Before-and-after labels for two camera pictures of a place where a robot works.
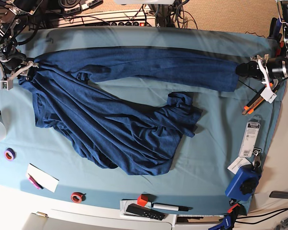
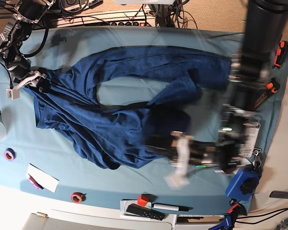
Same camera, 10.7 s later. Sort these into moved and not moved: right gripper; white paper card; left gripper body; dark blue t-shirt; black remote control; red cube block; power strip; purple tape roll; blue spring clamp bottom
Moved: dark blue t-shirt; left gripper body; right gripper
Not moved: blue spring clamp bottom; purple tape roll; power strip; black remote control; white paper card; red cube block
